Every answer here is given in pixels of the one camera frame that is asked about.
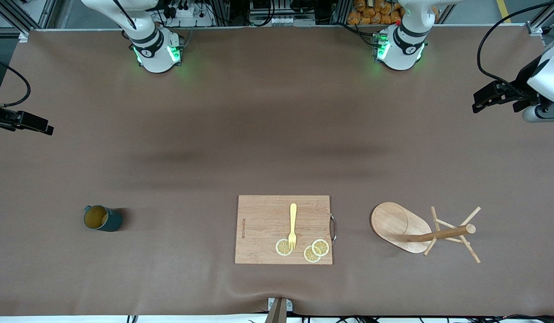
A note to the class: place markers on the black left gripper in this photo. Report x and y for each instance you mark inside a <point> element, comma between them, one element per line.
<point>520,89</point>

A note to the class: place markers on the dark teal cup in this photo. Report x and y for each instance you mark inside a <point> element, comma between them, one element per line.
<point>111,220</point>

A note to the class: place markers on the wooden mug tree rack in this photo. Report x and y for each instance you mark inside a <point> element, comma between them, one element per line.
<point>393,224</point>

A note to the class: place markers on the orange snack bag pile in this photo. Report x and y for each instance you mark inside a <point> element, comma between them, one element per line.
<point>366,15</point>

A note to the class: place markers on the brown table cover sheet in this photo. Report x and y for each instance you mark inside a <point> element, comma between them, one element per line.
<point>214,134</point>

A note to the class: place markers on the white power strip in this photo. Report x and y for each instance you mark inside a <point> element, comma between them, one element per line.
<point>187,13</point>

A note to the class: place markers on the lemon slice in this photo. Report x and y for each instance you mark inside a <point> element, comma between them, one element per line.
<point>281,248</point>
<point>309,256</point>
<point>321,247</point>

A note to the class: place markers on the yellow plastic fork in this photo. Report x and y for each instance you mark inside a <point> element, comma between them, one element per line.
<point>293,215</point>

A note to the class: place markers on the wooden cutting board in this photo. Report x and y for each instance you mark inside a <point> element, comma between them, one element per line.
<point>263,215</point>

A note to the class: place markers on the aluminium frame profile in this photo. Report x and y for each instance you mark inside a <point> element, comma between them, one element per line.
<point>539,22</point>
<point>16,18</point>

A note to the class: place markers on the camera mount post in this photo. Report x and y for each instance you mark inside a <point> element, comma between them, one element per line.
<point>276,314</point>

